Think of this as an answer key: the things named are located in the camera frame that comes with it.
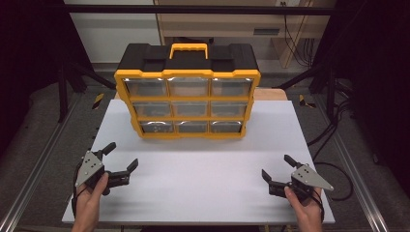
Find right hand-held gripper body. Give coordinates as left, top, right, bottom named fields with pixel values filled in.
left=287, top=161, right=335, bottom=203

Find bundle of black hanging cables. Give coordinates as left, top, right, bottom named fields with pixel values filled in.
left=281, top=2, right=316, bottom=69

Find grid of clear drawers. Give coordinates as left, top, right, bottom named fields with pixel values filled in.
left=124, top=76, right=253, bottom=133

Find black floor cables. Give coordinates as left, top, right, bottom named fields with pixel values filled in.
left=306, top=98, right=353, bottom=162

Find black curtain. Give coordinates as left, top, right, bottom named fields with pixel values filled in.
left=313, top=0, right=410, bottom=194
left=0, top=0, right=93, bottom=159

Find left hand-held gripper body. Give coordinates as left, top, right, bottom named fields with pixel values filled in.
left=74, top=150, right=106, bottom=189

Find person's right hand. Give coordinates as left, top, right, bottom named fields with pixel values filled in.
left=283, top=186, right=324, bottom=227

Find black looped floor cable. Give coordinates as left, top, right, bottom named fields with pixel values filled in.
left=313, top=160, right=355, bottom=202

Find clear plastic drawer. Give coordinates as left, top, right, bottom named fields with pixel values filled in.
left=140, top=121, right=175, bottom=133

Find light wooden board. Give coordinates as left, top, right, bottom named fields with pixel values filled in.
left=114, top=88, right=288, bottom=102

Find person's left hand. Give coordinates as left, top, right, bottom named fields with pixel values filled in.
left=72, top=171, right=110, bottom=227

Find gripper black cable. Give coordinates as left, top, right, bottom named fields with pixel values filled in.
left=310, top=188, right=325, bottom=223
left=71, top=160, right=85, bottom=220

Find yellow black organizer cabinet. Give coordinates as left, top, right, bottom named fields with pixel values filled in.
left=113, top=43, right=261, bottom=140

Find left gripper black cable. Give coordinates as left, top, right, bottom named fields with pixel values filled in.
left=71, top=160, right=85, bottom=220

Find yellow black tape marker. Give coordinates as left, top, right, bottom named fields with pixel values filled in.
left=298, top=94, right=317, bottom=109
left=92, top=93, right=105, bottom=110

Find black metal stand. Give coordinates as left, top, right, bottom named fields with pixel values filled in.
left=56, top=59, right=118, bottom=124
left=276, top=61, right=342, bottom=124

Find grey rectangular desk plate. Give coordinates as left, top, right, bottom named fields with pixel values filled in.
left=252, top=28, right=281, bottom=37

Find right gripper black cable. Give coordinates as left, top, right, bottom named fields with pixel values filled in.
left=310, top=188, right=325, bottom=223

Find black horizontal bar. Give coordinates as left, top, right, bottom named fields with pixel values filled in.
left=62, top=3, right=337, bottom=16

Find aluminium floor rail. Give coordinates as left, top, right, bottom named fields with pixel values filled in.
left=313, top=95, right=391, bottom=232
left=0, top=95, right=83, bottom=232

